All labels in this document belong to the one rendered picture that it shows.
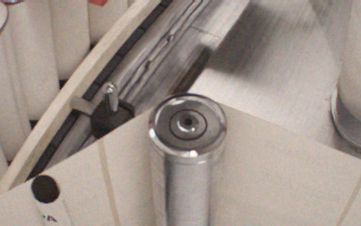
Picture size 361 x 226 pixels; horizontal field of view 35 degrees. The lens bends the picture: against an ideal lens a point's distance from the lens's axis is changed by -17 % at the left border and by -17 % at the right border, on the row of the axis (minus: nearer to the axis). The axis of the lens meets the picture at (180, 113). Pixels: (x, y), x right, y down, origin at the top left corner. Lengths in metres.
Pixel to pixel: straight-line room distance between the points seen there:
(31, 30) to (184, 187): 0.20
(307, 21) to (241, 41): 0.09
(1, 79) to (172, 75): 0.25
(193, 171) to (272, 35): 0.32
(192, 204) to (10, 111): 0.20
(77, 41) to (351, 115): 0.25
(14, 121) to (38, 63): 0.05
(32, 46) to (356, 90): 0.27
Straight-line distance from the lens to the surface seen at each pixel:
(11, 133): 0.52
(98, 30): 0.60
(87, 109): 0.54
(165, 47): 0.67
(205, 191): 0.35
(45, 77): 0.53
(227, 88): 0.59
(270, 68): 0.61
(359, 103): 0.53
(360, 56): 0.49
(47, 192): 0.31
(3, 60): 0.46
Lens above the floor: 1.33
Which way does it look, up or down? 53 degrees down
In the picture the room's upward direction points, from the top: 1 degrees clockwise
